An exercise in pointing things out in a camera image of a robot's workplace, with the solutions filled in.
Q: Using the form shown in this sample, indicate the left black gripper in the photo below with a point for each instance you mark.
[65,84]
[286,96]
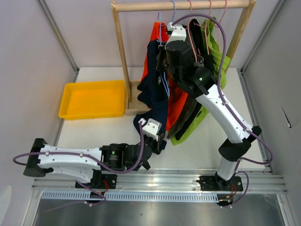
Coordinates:
[156,143]

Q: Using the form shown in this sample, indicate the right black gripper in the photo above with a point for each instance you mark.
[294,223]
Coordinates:
[160,66]

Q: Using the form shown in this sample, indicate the light blue hanger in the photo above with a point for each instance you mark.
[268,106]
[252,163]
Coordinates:
[174,11]
[162,74]

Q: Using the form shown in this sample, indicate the orange mesh shorts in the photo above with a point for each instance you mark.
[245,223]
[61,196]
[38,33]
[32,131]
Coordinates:
[177,97]

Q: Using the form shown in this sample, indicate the navy blue shorts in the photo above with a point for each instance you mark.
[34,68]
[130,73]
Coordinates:
[153,91]

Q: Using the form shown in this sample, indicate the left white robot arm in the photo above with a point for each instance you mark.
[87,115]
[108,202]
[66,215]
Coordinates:
[86,165]

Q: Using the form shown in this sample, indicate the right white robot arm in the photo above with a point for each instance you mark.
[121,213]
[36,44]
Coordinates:
[201,84]

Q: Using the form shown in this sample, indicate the black shorts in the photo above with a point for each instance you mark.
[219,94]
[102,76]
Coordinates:
[200,112]

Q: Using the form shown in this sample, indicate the dark olive shorts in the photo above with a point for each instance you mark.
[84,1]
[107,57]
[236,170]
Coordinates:
[185,114]

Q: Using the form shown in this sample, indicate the lime green shorts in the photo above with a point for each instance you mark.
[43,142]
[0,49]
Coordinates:
[217,63]

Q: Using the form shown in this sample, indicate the wooden clothes rack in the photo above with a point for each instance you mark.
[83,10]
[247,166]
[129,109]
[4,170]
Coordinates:
[133,106]

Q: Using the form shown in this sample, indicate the yellow plastic tray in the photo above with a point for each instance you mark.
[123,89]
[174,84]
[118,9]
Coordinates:
[90,100]

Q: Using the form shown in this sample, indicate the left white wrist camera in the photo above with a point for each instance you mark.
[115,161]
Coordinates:
[150,128]

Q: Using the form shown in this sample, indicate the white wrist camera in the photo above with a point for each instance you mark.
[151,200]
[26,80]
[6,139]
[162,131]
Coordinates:
[178,32]
[150,128]

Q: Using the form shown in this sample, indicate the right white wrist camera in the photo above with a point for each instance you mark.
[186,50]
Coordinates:
[178,32]

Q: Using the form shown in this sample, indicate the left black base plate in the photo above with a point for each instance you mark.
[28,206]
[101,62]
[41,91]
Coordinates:
[105,181]

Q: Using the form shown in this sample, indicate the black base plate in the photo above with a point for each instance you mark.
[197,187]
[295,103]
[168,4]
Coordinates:
[216,183]
[105,181]

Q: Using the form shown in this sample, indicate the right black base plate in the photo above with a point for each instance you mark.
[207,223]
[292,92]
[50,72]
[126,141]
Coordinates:
[216,183]

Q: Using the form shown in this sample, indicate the slotted grey cable duct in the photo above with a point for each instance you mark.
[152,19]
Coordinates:
[138,197]

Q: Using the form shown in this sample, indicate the aluminium mounting rail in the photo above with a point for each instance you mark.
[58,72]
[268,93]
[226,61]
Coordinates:
[170,181]

